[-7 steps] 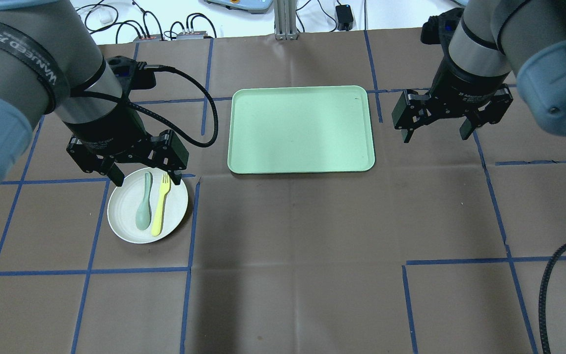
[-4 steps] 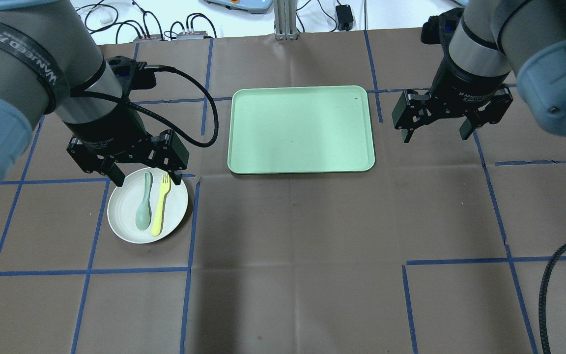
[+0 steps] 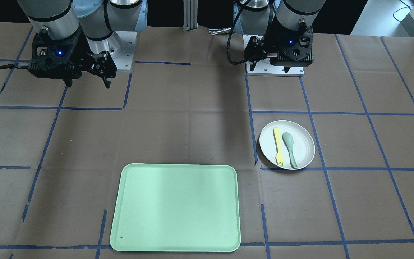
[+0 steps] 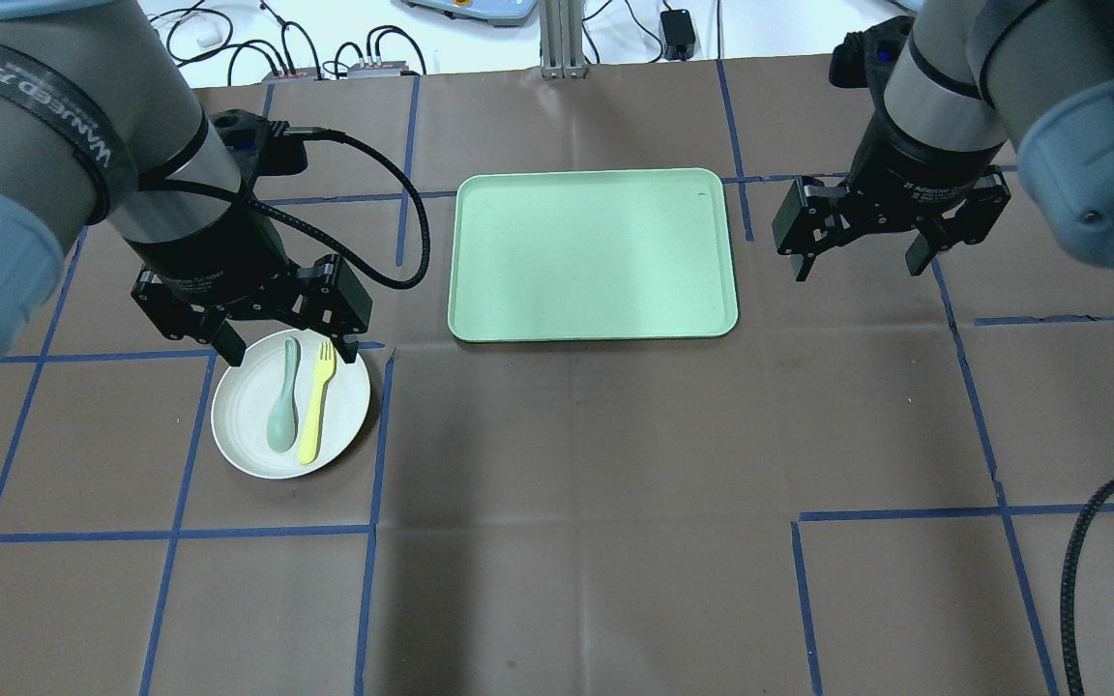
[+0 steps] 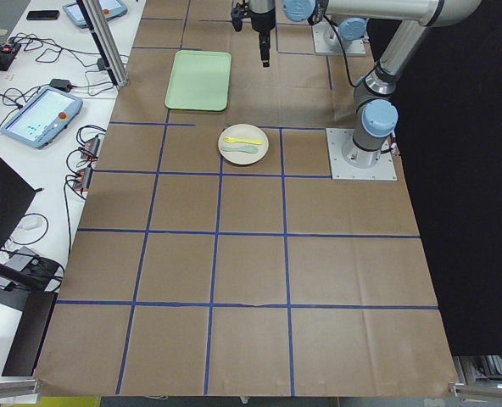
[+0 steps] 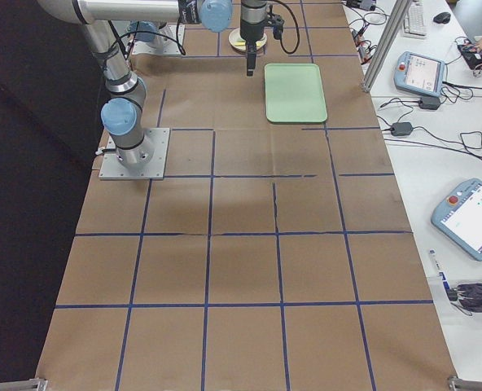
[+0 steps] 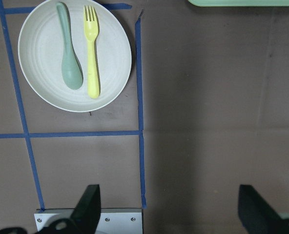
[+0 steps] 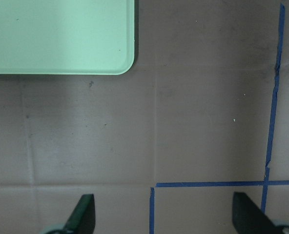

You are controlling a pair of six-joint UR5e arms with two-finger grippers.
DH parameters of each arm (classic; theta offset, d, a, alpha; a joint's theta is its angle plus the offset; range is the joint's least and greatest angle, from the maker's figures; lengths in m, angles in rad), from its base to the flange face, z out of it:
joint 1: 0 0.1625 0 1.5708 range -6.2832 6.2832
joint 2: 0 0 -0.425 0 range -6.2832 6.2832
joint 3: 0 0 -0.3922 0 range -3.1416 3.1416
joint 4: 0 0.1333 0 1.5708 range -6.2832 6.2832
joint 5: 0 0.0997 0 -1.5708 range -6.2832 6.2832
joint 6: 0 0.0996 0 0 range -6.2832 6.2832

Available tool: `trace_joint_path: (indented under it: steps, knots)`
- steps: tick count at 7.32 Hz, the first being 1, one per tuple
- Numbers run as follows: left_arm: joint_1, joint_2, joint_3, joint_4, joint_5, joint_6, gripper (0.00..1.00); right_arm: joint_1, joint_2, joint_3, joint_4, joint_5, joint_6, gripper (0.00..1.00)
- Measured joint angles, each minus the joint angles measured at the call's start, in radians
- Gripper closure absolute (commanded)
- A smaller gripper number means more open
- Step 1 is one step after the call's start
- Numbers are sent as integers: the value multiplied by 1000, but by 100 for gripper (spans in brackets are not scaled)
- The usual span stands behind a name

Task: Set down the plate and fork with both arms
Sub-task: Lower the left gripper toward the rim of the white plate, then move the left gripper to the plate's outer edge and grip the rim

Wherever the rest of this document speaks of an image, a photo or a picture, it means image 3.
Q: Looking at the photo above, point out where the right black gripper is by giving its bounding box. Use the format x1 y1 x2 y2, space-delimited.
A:
28 27 117 89

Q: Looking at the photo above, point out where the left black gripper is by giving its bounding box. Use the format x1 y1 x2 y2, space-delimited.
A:
246 25 313 72

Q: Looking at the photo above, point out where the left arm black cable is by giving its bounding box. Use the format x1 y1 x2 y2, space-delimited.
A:
227 0 254 65

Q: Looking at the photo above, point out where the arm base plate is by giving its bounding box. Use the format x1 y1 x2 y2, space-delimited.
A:
243 34 305 77
87 31 138 72

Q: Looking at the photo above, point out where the yellow plastic fork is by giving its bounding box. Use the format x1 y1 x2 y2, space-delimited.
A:
273 127 285 168

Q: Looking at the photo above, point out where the light green tray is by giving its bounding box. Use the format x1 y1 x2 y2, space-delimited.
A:
110 163 241 252

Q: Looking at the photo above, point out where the green plastic spoon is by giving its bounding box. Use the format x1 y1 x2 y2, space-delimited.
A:
282 132 298 169

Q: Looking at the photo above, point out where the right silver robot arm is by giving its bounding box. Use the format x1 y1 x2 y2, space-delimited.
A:
15 0 148 89

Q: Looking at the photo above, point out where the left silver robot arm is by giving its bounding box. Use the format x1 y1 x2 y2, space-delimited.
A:
231 0 325 76

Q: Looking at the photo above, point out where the aluminium frame post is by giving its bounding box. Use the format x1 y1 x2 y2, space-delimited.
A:
182 0 198 31

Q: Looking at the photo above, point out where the white round plate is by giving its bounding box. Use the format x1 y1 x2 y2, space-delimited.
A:
259 120 316 170

